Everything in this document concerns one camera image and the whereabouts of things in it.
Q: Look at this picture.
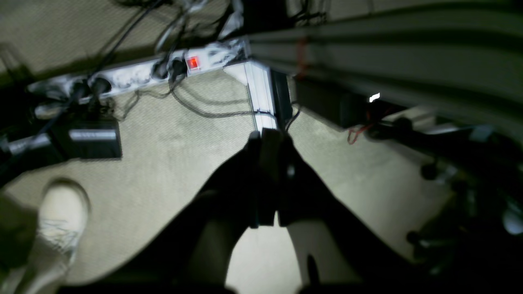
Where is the white sneaker shoe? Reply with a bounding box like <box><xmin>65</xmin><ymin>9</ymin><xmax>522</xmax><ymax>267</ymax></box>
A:
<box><xmin>1</xmin><ymin>178</ymin><xmax>91</xmax><ymax>294</ymax></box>

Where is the grey aluminium frame rail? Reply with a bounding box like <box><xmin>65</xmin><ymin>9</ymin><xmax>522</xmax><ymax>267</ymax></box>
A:
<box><xmin>248</xmin><ymin>2</ymin><xmax>523</xmax><ymax>139</ymax></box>

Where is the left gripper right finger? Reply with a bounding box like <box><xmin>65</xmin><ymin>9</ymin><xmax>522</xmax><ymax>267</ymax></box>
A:
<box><xmin>278</xmin><ymin>134</ymin><xmax>444</xmax><ymax>294</ymax></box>

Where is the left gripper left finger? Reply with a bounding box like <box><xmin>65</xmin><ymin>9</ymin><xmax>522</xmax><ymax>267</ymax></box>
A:
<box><xmin>58</xmin><ymin>131</ymin><xmax>278</xmax><ymax>294</ymax></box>

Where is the black power adapter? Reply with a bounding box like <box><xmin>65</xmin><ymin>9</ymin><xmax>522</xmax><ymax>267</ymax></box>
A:
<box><xmin>47</xmin><ymin>119</ymin><xmax>123</xmax><ymax>160</ymax></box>

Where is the white power strip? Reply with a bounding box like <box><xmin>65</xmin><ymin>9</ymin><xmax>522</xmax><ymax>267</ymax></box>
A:
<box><xmin>27</xmin><ymin>38</ymin><xmax>248</xmax><ymax>104</ymax></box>

